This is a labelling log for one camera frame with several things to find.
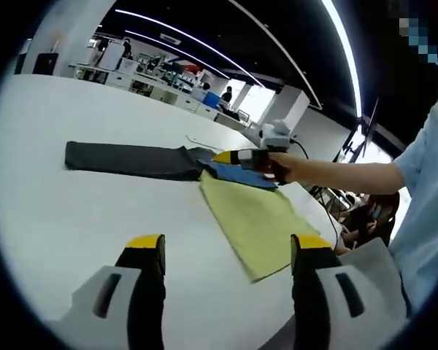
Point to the ceiling air vent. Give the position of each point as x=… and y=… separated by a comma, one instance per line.
x=171, y=38

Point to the white ceiling light strip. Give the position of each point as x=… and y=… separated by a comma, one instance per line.
x=193, y=38
x=175, y=49
x=346, y=54

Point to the row of white office desks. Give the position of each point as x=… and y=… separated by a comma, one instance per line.
x=160, y=87

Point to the yellow blue grey garment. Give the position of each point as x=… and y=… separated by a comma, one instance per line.
x=255, y=215

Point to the blue bin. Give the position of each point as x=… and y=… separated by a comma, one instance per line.
x=211, y=99

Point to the person's light blue shirt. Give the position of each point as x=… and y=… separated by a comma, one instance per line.
x=427, y=204

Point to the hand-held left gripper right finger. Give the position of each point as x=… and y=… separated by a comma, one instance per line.
x=310, y=299

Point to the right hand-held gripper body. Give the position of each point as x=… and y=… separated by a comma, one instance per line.
x=275, y=135

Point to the white outline template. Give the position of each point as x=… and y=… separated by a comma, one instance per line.
x=200, y=143

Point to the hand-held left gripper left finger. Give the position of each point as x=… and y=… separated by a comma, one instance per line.
x=146, y=291

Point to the person's right hand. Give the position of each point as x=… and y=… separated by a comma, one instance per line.
x=283, y=171

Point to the black tripod stand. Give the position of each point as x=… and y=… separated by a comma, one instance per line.
x=361, y=135

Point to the black cabinet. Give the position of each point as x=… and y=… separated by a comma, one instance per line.
x=45, y=63

